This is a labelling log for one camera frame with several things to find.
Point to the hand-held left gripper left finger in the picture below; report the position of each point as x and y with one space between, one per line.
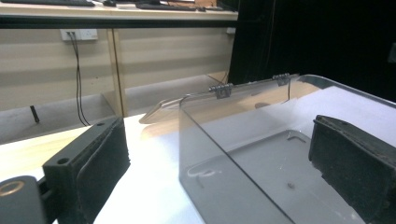
87 174

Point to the black keyboard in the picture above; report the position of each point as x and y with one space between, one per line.
46 2
165 6

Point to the long wooden desk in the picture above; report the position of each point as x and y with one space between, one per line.
171 56

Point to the black computer mouse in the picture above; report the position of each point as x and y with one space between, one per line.
201 9
109 2

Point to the black curtain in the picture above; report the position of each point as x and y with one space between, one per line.
311 37

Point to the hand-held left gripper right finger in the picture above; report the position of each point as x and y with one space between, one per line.
358 168

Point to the small black post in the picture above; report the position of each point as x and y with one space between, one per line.
34 114

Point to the smoky transparent lidded plastic box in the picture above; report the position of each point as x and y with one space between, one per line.
218 186

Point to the brown cardboard box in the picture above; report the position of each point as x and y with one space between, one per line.
199 3

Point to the white wall socket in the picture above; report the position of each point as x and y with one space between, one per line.
84 34

